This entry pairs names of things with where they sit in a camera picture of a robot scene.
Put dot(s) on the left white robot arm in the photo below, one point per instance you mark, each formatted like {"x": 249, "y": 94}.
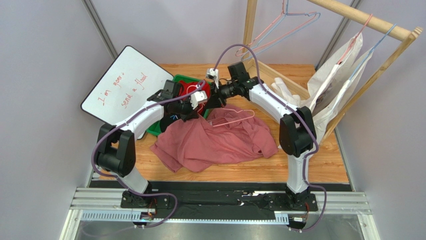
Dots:
{"x": 114, "y": 154}

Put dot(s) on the green plastic bin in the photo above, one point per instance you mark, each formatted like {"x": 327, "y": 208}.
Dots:
{"x": 156, "y": 128}

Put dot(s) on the pink wire hanger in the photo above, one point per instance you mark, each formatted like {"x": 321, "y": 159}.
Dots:
{"x": 259, "y": 45}

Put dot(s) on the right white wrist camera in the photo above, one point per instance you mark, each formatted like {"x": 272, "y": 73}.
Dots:
{"x": 213, "y": 74}

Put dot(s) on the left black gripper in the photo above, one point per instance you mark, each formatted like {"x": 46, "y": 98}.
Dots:
{"x": 192, "y": 113}

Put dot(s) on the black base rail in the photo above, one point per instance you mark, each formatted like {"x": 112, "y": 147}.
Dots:
{"x": 218, "y": 202}

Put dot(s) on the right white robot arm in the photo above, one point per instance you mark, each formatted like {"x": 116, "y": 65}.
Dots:
{"x": 297, "y": 134}

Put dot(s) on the pink hanger holding shirt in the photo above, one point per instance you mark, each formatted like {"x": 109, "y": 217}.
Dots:
{"x": 353, "y": 40}

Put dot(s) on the blue hanger holding shirt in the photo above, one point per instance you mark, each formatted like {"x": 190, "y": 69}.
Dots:
{"x": 367, "y": 55}

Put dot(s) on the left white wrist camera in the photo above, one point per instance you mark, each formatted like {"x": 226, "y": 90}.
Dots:
{"x": 198, "y": 96}

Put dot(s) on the white shirt on blue hanger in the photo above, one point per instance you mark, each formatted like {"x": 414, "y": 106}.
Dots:
{"x": 330, "y": 89}

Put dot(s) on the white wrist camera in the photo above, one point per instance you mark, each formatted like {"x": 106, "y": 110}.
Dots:
{"x": 198, "y": 96}
{"x": 213, "y": 74}

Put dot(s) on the pink t shirt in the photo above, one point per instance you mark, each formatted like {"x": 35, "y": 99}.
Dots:
{"x": 229, "y": 135}

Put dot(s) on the red t shirt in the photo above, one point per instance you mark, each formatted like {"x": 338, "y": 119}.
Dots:
{"x": 183, "y": 91}

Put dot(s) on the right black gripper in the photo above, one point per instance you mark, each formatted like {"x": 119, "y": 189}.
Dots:
{"x": 216, "y": 96}

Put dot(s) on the white shirt on pink hanger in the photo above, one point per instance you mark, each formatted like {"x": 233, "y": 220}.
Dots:
{"x": 329, "y": 87}

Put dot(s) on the black t shirt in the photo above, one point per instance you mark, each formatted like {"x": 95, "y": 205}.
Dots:
{"x": 167, "y": 120}

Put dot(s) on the white whiteboard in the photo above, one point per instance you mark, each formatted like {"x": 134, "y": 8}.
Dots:
{"x": 125, "y": 86}

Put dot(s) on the wooden clothes rack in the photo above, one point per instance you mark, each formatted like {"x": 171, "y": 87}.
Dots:
{"x": 406, "y": 37}

